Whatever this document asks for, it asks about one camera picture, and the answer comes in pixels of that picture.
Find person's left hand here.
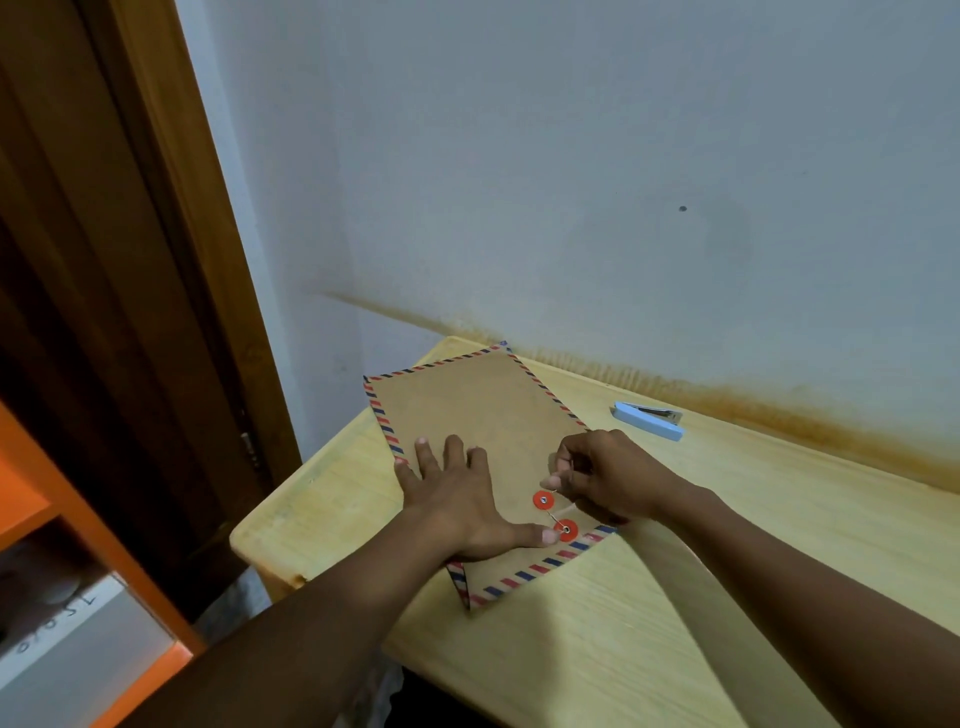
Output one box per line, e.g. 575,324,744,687
393,434,562,564

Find person's right hand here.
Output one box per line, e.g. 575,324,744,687
539,428,714,526

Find light blue stapler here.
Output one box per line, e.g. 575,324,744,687
611,401,685,442

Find brown envelope with striped edge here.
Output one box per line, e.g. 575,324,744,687
362,341,620,610

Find person's right forearm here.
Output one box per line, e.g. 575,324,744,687
667,487,960,728

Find person's left forearm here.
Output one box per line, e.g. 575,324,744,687
119,517,466,728

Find person's dark trousers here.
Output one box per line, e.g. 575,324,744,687
389,667,511,728

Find orange panel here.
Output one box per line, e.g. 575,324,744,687
0,401,208,728

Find white box with handwriting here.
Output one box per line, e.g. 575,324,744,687
0,573,178,728

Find dark wooden door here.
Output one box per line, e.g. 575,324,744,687
0,0,264,624

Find brown wooden door frame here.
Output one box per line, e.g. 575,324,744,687
108,0,303,489

